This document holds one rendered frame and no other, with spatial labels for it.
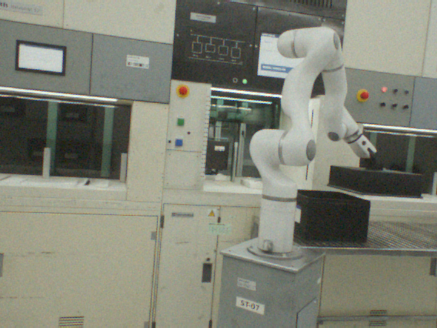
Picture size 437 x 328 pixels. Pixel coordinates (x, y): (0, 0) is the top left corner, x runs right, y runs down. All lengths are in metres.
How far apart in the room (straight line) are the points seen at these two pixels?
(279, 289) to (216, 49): 1.22
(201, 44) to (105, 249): 1.08
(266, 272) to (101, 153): 1.41
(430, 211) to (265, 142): 1.48
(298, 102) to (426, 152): 1.88
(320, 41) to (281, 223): 0.63
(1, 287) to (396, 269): 2.02
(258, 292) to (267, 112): 1.52
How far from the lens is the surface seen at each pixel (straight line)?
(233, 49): 2.16
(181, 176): 2.09
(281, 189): 1.41
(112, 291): 2.19
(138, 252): 2.13
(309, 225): 1.73
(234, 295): 1.47
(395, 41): 2.56
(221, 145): 2.64
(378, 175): 1.83
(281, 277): 1.37
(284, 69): 2.22
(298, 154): 1.38
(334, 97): 1.78
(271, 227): 1.44
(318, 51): 1.50
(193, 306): 2.26
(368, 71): 2.44
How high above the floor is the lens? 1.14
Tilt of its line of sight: 3 degrees down
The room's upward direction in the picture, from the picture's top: 5 degrees clockwise
